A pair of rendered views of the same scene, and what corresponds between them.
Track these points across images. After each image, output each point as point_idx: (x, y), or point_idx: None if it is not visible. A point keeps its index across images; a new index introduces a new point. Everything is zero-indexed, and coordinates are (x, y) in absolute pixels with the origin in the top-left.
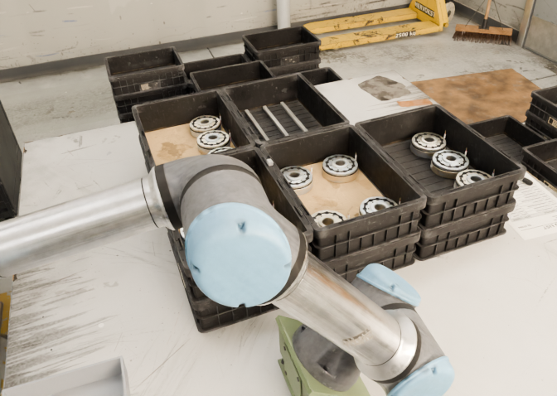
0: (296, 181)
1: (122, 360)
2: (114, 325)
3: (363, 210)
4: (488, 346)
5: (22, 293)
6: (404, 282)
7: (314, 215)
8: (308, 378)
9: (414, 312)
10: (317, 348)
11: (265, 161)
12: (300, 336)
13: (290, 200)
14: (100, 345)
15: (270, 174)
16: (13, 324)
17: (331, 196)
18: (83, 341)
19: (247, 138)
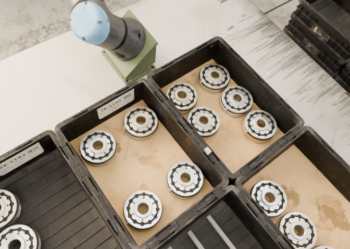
0: (180, 169)
1: None
2: (260, 74)
3: (112, 141)
4: (27, 99)
5: (331, 84)
6: (79, 27)
7: (153, 126)
8: (132, 15)
9: (74, 2)
10: (128, 18)
11: (212, 154)
12: (140, 26)
13: (172, 105)
14: (258, 62)
15: (201, 136)
16: (316, 65)
17: (144, 170)
18: (270, 63)
19: (248, 193)
